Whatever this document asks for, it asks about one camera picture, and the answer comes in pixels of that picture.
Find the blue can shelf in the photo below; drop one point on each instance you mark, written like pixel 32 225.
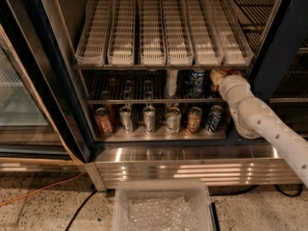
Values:
pixel 195 83
pixel 214 119

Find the green silver can bottom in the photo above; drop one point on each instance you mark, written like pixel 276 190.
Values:
pixel 173 119

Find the blue can middle shelf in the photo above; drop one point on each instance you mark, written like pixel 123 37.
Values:
pixel 195 83

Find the stainless steel fridge base grille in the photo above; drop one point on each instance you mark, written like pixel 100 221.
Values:
pixel 235 165

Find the red soda can bottom shelf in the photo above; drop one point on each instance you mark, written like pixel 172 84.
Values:
pixel 103 121

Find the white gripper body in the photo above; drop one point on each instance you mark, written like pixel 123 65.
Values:
pixel 225 82

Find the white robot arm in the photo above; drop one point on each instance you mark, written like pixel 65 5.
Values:
pixel 253 118

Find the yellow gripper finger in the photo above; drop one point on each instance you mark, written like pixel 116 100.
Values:
pixel 216 76

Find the orange brown can bottom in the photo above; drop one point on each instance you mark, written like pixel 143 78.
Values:
pixel 194 120

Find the blue can bottom shelf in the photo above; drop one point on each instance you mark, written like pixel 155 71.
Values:
pixel 214 119

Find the white tall can middle shelf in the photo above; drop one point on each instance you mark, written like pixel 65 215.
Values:
pixel 171 82

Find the clear plastic bin with ice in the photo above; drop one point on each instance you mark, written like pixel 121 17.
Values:
pixel 162 205

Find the clear can organizer tray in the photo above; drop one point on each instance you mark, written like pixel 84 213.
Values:
pixel 235 47
pixel 91 48
pixel 152 40
pixel 178 42
pixel 205 42
pixel 122 36

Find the middle wire shelf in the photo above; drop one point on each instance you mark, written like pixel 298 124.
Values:
pixel 140 87

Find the glass fridge door left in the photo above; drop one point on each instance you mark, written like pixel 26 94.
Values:
pixel 41 117

